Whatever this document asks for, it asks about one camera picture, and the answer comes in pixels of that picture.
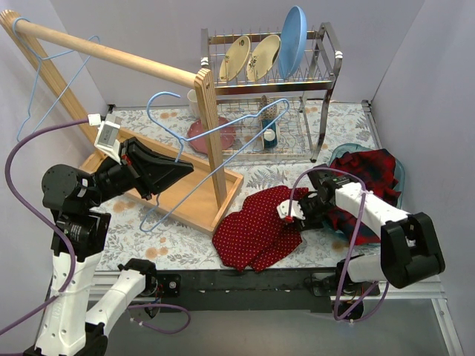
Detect light blue wire hanger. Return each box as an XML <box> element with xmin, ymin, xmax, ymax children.
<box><xmin>139</xmin><ymin>90</ymin><xmax>291</xmax><ymax>234</ymax></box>

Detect red polka dot skirt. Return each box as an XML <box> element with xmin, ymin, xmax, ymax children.
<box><xmin>212</xmin><ymin>185</ymin><xmax>302</xmax><ymax>272</ymax></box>

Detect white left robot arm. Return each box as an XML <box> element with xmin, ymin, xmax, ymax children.
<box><xmin>24</xmin><ymin>137</ymin><xmax>194</xmax><ymax>355</ymax></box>

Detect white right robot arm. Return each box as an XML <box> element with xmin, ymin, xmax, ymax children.
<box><xmin>285</xmin><ymin>165</ymin><xmax>446</xmax><ymax>295</ymax></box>

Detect blue hanger on rod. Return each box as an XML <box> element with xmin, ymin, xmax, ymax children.
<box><xmin>8</xmin><ymin>16</ymin><xmax>91</xmax><ymax>142</ymax></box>

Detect wooden clothes rack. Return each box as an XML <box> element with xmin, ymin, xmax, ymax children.
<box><xmin>0</xmin><ymin>9</ymin><xmax>245</xmax><ymax>235</ymax></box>

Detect red plaid garment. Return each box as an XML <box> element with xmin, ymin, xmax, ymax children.
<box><xmin>322</xmin><ymin>148</ymin><xmax>404</xmax><ymax>248</ymax></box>

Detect floral table mat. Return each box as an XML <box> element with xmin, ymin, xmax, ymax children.
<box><xmin>97</xmin><ymin>100</ymin><xmax>380</xmax><ymax>271</ymax></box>

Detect pink dotted plate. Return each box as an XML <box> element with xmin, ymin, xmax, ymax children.
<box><xmin>187</xmin><ymin>119</ymin><xmax>235</xmax><ymax>155</ymax></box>

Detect white cup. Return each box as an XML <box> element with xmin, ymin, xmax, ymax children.
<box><xmin>186</xmin><ymin>89</ymin><xmax>200</xmax><ymax>119</ymax></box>

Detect teal transparent plastic basin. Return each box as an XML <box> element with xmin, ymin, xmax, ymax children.
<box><xmin>321</xmin><ymin>143</ymin><xmax>407</xmax><ymax>248</ymax></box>

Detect stainless steel dish rack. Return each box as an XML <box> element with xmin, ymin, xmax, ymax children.
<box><xmin>214</xmin><ymin>22</ymin><xmax>343</xmax><ymax>162</ymax></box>

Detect cream floral plate left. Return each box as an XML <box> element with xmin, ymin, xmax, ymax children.
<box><xmin>218</xmin><ymin>36</ymin><xmax>251</xmax><ymax>82</ymax></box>

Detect cream floral plate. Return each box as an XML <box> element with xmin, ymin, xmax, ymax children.
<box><xmin>246</xmin><ymin>34</ymin><xmax>281</xmax><ymax>82</ymax></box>
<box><xmin>218</xmin><ymin>36</ymin><xmax>251</xmax><ymax>82</ymax></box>

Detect cream floral plate right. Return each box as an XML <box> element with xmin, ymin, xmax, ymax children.
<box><xmin>246</xmin><ymin>34</ymin><xmax>281</xmax><ymax>82</ymax></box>

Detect blue plate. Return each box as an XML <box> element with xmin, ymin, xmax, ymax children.
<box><xmin>278</xmin><ymin>6</ymin><xmax>307</xmax><ymax>81</ymax></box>

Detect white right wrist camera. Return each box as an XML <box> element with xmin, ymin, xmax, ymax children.
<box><xmin>276</xmin><ymin>200</ymin><xmax>306</xmax><ymax>223</ymax></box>

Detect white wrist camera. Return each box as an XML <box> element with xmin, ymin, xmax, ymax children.
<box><xmin>94</xmin><ymin>113</ymin><xmax>121</xmax><ymax>163</ymax></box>
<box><xmin>276</xmin><ymin>200</ymin><xmax>306</xmax><ymax>223</ymax></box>

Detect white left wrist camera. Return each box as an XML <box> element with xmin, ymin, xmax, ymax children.
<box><xmin>94</xmin><ymin>113</ymin><xmax>121</xmax><ymax>163</ymax></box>

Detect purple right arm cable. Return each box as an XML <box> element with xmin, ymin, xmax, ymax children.
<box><xmin>289</xmin><ymin>167</ymin><xmax>390</xmax><ymax>323</ymax></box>

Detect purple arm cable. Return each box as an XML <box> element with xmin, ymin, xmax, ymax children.
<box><xmin>289</xmin><ymin>167</ymin><xmax>390</xmax><ymax>323</ymax></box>
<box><xmin>0</xmin><ymin>118</ymin><xmax>192</xmax><ymax>334</ymax></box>

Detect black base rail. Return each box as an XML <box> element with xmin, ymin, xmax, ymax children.
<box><xmin>114</xmin><ymin>266</ymin><xmax>381</xmax><ymax>314</ymax></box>

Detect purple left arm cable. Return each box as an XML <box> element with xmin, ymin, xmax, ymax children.
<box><xmin>0</xmin><ymin>118</ymin><xmax>192</xmax><ymax>334</ymax></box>

